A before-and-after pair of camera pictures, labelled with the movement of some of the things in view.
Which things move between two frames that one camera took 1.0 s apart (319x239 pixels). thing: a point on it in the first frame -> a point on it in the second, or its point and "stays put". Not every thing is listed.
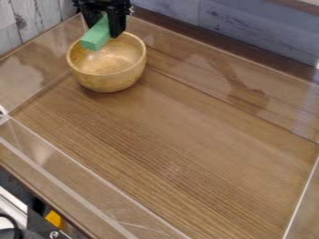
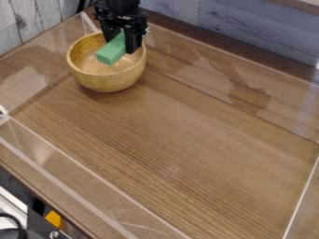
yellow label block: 54,217 stays put
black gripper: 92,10 -> 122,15
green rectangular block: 96,38 -> 115,49
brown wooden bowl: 111,68 stays put
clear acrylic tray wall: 102,212 stays put
